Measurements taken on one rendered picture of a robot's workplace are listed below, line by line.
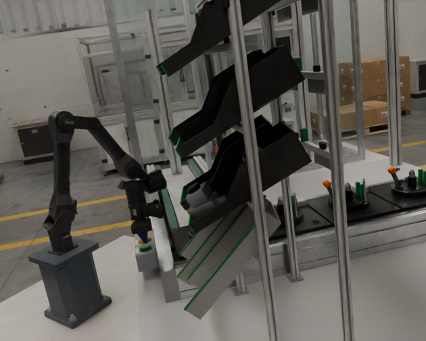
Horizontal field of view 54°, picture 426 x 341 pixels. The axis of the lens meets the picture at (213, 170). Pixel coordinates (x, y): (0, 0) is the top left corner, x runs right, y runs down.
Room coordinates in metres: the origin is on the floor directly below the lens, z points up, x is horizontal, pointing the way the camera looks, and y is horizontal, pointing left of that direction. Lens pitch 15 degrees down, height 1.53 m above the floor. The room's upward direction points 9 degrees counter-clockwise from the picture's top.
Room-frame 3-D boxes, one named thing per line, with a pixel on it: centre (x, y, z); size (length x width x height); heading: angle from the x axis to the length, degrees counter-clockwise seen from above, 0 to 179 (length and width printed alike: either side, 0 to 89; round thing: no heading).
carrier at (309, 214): (1.33, -0.21, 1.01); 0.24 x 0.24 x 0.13; 9
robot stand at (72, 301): (1.14, 0.46, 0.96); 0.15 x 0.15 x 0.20; 51
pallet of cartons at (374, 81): (8.09, -3.27, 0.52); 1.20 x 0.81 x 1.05; 6
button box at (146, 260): (1.34, 0.27, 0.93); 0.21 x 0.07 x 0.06; 9
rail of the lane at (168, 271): (1.54, 0.23, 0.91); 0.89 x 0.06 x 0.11; 9
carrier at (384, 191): (1.41, -0.70, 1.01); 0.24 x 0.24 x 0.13; 9
